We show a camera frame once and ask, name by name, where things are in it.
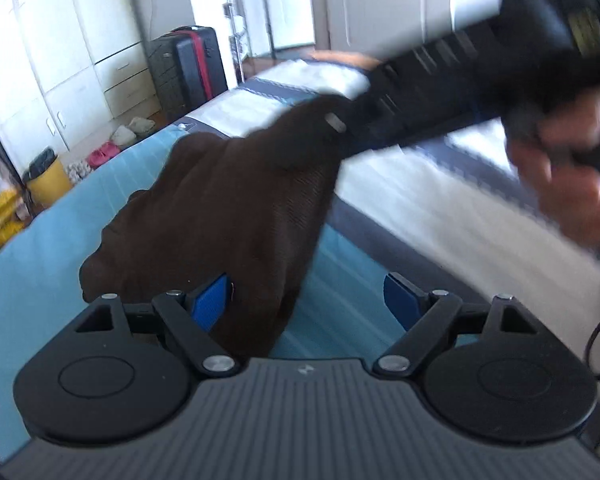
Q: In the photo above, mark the dark brown sweater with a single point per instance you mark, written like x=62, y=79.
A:
x=220, y=210

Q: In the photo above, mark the bed with blue striped sheet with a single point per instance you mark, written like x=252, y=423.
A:
x=405, y=200

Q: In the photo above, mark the yellow trash bin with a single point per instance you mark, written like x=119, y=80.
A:
x=52, y=185

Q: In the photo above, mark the black suitcase with red stripe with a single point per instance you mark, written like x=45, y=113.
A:
x=185, y=75

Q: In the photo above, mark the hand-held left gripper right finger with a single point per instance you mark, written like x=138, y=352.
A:
x=400, y=300

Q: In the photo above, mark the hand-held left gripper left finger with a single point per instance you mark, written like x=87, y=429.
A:
x=210, y=305

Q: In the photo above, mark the black bin liner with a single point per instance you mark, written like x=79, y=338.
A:
x=40, y=162

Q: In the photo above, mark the grey slipper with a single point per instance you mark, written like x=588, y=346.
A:
x=142, y=125
x=122, y=136

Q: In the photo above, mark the white wardrobe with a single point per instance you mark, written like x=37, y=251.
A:
x=55, y=35

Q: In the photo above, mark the person's right hand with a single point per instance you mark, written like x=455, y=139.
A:
x=570, y=205

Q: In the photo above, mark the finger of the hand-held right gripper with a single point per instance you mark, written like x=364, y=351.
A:
x=350, y=125

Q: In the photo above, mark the metal rack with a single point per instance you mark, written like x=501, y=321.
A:
x=232, y=20

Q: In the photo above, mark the yellow plastic bag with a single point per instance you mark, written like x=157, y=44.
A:
x=5, y=215

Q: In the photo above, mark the small white sneakers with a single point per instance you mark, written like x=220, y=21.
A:
x=73, y=174
x=83, y=169

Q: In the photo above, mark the white door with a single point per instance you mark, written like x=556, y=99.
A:
x=380, y=5

